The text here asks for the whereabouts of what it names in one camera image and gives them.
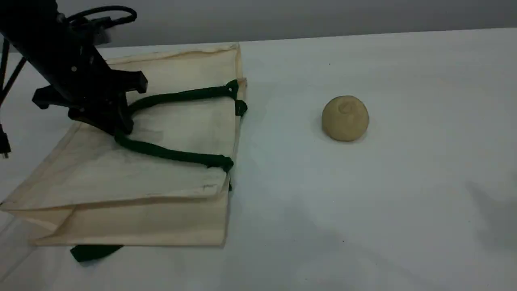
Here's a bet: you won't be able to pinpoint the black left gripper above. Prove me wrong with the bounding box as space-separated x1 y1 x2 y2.
32 71 148 136

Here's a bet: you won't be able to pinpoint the white canvas handbag green handles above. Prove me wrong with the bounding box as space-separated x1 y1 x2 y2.
0 42 248 263

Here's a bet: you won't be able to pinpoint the round egg yolk pastry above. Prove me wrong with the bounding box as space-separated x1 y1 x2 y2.
322 95 370 142

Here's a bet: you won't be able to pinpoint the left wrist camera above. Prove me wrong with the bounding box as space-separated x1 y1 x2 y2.
85 26 113 46

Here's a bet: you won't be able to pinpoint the black left arm loop cable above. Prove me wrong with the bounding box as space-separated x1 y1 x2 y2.
67 5 138 27

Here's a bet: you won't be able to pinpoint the black cable with plug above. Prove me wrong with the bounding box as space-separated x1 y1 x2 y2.
0 38 27 159

